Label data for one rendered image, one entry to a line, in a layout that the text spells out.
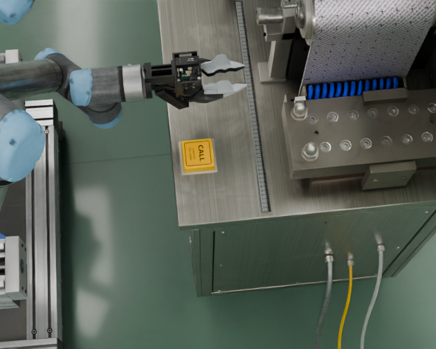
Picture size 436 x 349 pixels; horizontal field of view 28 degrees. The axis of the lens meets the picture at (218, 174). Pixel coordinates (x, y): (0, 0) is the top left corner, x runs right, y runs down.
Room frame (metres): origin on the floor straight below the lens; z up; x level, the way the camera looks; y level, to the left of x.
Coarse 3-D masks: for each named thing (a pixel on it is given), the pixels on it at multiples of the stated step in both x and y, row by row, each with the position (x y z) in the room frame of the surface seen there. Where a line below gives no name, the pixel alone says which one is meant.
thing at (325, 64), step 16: (320, 48) 0.84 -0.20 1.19; (336, 48) 0.84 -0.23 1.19; (352, 48) 0.84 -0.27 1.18; (368, 48) 0.85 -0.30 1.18; (384, 48) 0.85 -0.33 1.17; (400, 48) 0.86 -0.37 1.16; (416, 48) 0.86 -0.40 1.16; (320, 64) 0.84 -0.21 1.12; (336, 64) 0.84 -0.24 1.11; (352, 64) 0.85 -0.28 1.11; (368, 64) 0.85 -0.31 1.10; (384, 64) 0.86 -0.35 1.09; (400, 64) 0.86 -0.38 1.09; (304, 80) 0.83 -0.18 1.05; (320, 80) 0.84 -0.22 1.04; (336, 80) 0.84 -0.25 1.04; (352, 80) 0.85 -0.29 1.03
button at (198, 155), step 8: (184, 144) 0.72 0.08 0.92; (192, 144) 0.72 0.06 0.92; (200, 144) 0.72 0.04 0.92; (208, 144) 0.73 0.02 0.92; (184, 152) 0.70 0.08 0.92; (192, 152) 0.70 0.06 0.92; (200, 152) 0.70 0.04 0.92; (208, 152) 0.71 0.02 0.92; (184, 160) 0.68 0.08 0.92; (192, 160) 0.69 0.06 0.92; (200, 160) 0.69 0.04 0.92; (208, 160) 0.69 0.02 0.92; (184, 168) 0.67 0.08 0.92; (192, 168) 0.67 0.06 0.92; (200, 168) 0.67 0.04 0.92; (208, 168) 0.67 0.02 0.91
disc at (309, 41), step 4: (312, 0) 0.87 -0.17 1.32; (312, 4) 0.86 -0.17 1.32; (312, 8) 0.86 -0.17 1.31; (312, 12) 0.85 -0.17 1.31; (312, 16) 0.85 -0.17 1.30; (312, 20) 0.84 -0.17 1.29; (312, 24) 0.84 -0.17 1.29; (312, 28) 0.83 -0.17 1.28; (312, 32) 0.83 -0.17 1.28; (312, 36) 0.82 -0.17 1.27; (308, 40) 0.84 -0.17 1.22; (312, 40) 0.82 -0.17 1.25; (308, 44) 0.83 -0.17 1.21
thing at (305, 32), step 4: (304, 0) 0.88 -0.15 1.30; (308, 0) 0.88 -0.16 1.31; (304, 4) 0.88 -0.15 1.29; (308, 4) 0.87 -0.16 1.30; (308, 8) 0.86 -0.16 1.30; (308, 12) 0.86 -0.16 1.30; (308, 16) 0.85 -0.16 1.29; (308, 20) 0.85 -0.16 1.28; (308, 24) 0.84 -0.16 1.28; (432, 24) 0.87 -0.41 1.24; (300, 28) 0.87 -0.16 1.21; (304, 28) 0.85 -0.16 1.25; (308, 28) 0.84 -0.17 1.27; (300, 32) 0.87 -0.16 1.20; (304, 32) 0.84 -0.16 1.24; (308, 32) 0.84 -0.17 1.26; (304, 36) 0.84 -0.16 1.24; (308, 36) 0.84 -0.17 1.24
